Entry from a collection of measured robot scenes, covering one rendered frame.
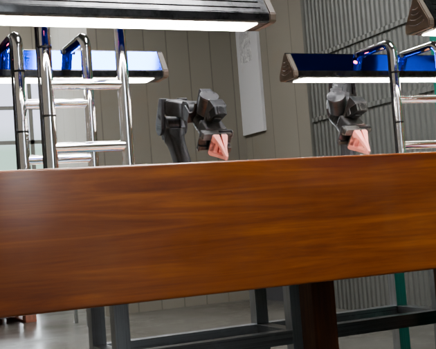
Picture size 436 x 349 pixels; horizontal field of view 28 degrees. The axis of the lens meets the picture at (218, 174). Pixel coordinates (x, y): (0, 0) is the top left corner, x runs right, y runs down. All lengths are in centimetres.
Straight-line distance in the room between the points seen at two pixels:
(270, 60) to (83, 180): 600
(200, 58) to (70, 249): 637
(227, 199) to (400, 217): 29
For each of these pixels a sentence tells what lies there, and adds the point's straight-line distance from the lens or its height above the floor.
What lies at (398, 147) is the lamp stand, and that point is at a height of 84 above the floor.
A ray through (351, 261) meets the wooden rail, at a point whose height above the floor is 61.
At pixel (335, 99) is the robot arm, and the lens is 267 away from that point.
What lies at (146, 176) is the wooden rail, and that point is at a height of 75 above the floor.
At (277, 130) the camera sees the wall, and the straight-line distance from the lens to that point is 702.
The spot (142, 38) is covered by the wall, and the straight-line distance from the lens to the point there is 732.
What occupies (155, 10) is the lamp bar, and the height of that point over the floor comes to 105.
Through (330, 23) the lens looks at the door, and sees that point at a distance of 623.
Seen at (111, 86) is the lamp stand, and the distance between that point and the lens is 169.
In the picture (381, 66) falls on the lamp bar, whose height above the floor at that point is 107.
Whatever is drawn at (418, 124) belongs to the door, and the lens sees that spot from 539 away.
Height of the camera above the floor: 68
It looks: 3 degrees up
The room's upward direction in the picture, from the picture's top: 4 degrees counter-clockwise
